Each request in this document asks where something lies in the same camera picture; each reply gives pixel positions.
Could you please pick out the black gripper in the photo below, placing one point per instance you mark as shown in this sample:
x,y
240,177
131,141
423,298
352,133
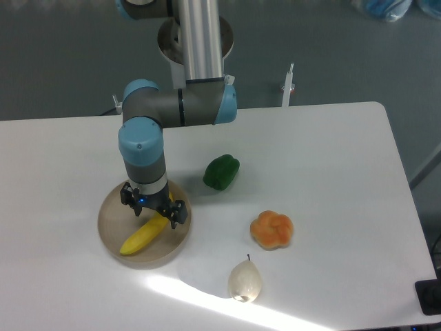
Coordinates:
x,y
175,211

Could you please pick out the yellow banana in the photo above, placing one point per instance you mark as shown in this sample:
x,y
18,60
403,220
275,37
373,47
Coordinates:
x,y
144,235

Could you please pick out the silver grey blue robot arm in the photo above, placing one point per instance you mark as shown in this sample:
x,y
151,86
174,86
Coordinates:
x,y
206,98

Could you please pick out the beige round plate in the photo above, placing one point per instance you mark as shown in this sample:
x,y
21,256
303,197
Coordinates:
x,y
116,222

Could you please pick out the green bell pepper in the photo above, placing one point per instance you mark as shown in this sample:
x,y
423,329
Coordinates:
x,y
220,173

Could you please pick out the pale white pear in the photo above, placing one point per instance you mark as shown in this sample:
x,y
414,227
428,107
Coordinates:
x,y
245,282

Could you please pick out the orange knotted bread roll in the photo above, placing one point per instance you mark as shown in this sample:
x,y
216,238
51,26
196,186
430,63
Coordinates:
x,y
272,230

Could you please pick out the grey metal leg right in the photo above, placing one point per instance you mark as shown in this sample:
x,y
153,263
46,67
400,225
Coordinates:
x,y
425,168

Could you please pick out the black box at table edge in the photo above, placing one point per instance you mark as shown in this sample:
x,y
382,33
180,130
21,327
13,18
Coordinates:
x,y
428,292

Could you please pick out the blue plastic bag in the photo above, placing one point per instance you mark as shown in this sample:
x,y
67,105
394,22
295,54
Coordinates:
x,y
383,10

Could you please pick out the white metal frame bar left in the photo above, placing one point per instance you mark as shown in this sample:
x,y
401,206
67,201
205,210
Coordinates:
x,y
117,104

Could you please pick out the white metal post right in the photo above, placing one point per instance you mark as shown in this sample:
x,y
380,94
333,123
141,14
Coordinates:
x,y
288,86

